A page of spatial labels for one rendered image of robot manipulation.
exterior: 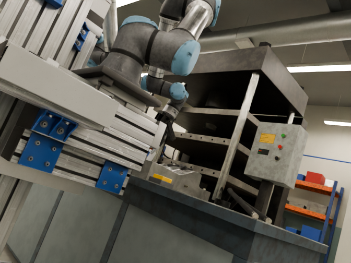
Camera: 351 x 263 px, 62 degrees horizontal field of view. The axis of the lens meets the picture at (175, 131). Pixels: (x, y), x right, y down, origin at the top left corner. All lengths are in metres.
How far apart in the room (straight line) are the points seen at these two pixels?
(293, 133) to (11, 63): 1.74
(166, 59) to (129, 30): 0.14
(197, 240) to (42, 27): 0.86
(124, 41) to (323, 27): 4.16
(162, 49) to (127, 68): 0.12
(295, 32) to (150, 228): 4.23
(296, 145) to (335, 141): 6.39
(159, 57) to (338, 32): 4.09
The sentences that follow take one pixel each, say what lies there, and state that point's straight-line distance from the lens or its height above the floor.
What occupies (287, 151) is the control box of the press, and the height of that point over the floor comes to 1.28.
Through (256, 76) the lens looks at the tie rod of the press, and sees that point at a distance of 2.26.
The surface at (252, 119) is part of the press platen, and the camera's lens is 2.33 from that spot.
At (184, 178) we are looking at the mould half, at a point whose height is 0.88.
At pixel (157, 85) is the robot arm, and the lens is 1.40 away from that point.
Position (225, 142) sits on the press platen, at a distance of 2.20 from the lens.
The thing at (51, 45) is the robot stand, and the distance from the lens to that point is 1.01.
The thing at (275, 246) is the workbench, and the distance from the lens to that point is 1.14.
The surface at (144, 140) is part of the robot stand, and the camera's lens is 0.94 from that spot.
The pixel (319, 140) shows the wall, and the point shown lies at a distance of 8.53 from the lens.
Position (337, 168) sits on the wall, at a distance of 8.19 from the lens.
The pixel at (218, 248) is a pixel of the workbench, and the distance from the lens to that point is 1.06.
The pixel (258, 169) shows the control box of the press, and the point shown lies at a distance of 2.07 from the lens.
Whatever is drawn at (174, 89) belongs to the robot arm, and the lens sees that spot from 1.37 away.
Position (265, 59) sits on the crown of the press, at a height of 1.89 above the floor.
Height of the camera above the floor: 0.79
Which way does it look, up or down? 11 degrees up
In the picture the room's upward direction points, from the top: 20 degrees clockwise
